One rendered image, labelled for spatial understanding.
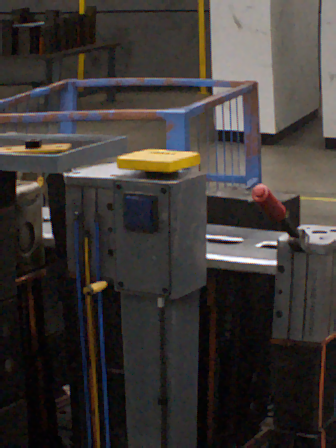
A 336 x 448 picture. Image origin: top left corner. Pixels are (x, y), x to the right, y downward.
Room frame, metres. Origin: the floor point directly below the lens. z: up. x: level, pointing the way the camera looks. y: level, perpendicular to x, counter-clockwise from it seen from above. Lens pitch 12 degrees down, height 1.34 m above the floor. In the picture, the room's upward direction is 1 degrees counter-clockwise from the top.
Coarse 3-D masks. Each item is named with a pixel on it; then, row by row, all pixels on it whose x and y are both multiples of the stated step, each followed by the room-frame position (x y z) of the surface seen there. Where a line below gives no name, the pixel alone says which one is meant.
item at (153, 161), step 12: (132, 156) 1.20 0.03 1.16; (144, 156) 1.20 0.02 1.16; (156, 156) 1.19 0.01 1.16; (168, 156) 1.19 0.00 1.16; (180, 156) 1.19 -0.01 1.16; (192, 156) 1.20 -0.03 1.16; (120, 168) 1.19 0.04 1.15; (132, 168) 1.19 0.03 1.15; (144, 168) 1.18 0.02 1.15; (156, 168) 1.17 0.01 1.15; (168, 168) 1.17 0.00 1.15; (180, 168) 1.18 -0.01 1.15
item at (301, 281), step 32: (288, 256) 1.27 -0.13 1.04; (320, 256) 1.25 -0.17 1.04; (288, 288) 1.27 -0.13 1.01; (320, 288) 1.25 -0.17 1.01; (288, 320) 1.27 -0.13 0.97; (320, 320) 1.25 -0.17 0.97; (288, 352) 1.28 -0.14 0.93; (320, 352) 1.27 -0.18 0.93; (288, 384) 1.28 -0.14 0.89; (320, 384) 1.27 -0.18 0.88; (288, 416) 1.28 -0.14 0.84; (320, 416) 1.28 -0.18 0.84
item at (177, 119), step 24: (24, 96) 4.29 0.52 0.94; (72, 96) 4.76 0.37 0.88; (216, 96) 3.95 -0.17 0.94; (0, 120) 3.62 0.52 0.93; (24, 120) 3.60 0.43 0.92; (48, 120) 3.58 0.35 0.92; (72, 120) 3.56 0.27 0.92; (168, 120) 3.48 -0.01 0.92; (216, 120) 3.93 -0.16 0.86; (168, 144) 3.48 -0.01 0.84; (216, 144) 3.93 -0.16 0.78; (216, 168) 3.93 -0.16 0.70
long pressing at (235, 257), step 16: (48, 224) 1.65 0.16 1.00; (208, 224) 1.65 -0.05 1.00; (48, 240) 1.57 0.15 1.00; (240, 240) 1.55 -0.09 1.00; (256, 240) 1.54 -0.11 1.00; (272, 240) 1.54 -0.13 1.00; (208, 256) 1.46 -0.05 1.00; (224, 256) 1.45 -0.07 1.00; (240, 256) 1.44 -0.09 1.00; (256, 256) 1.45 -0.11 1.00; (272, 256) 1.45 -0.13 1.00; (256, 272) 1.42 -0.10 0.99; (272, 272) 1.41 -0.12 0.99
